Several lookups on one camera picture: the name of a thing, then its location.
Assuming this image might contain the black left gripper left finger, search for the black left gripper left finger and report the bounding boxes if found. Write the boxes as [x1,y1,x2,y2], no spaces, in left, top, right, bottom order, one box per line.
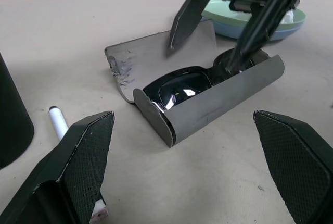
[0,110,116,224]

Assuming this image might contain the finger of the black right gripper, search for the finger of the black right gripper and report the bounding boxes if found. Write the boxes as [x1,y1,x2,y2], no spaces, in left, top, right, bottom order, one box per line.
[170,0,213,50]
[227,0,294,73]

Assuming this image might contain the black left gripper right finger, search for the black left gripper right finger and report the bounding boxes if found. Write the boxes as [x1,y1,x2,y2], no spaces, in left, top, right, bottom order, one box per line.
[253,109,333,224]

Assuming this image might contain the black sunglasses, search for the black sunglasses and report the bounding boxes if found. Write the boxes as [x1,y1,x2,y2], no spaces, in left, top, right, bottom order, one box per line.
[142,47,271,113]

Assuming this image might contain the grey glasses case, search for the grey glasses case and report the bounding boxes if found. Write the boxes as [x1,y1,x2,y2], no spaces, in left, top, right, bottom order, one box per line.
[104,18,286,148]

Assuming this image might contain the black cup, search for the black cup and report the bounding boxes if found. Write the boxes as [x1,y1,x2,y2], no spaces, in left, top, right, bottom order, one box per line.
[0,51,35,170]

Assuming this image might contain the blue plate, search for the blue plate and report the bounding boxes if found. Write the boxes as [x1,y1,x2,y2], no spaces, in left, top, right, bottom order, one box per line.
[199,15,305,43]

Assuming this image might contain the green plate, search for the green plate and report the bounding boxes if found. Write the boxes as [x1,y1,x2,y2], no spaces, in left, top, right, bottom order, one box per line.
[201,0,306,31]

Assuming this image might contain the white marker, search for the white marker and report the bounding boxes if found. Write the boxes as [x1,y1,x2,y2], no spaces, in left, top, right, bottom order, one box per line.
[48,105,108,218]

